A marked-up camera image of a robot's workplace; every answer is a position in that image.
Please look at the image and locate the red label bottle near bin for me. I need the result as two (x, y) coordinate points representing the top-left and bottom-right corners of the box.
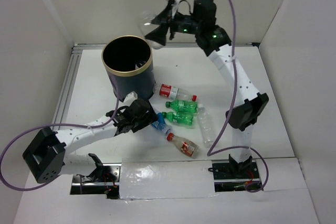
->
(155, 84), (197, 101)

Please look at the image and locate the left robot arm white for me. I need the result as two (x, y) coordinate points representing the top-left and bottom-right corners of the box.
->
(23, 99), (158, 184)

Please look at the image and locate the aluminium frame rail back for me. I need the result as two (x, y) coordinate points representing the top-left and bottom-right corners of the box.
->
(72, 41), (260, 49)

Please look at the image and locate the clear capless jar bottle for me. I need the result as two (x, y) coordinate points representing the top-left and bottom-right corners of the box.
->
(137, 11), (163, 50)

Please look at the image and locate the clear bottle blue label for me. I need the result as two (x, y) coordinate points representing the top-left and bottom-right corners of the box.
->
(151, 109), (171, 136)

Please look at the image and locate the dark blue round bin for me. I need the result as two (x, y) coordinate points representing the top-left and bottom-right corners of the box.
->
(101, 35), (155, 101)

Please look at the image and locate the aluminium frame rail left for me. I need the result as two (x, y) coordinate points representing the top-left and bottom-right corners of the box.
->
(52, 45), (82, 124)

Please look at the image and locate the lower green bottle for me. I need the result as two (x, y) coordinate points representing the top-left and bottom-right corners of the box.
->
(162, 112), (194, 126)

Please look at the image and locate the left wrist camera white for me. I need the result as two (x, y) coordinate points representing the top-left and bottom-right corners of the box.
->
(123, 91), (138, 104)

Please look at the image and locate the red cap bottle front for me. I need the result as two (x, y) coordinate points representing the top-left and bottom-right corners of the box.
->
(166, 133), (198, 158)

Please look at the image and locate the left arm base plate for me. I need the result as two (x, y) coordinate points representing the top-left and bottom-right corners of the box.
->
(70, 163), (121, 199)

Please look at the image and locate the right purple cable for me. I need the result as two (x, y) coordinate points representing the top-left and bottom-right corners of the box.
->
(177, 0), (269, 192)

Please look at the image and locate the upper green bottle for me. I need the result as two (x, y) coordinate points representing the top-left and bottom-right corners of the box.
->
(165, 100), (198, 114)

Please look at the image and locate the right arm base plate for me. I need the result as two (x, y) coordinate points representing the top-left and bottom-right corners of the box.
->
(208, 161), (262, 193)

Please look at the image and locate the long clear bottle white cap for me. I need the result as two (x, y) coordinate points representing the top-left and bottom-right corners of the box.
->
(197, 104), (216, 148)

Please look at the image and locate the white plastic sheet front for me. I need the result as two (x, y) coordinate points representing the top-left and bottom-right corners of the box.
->
(119, 161), (215, 199)

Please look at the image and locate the aluminium frame rail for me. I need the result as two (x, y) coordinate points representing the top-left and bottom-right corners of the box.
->
(72, 41), (260, 49)
(52, 45), (82, 124)

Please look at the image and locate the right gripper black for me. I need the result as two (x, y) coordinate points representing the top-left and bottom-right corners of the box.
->
(145, 3), (201, 46)

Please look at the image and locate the green bottle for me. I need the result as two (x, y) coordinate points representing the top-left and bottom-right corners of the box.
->
(165, 100), (198, 114)
(162, 112), (194, 126)

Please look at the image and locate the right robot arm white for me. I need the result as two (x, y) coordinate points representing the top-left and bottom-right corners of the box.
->
(144, 0), (269, 178)

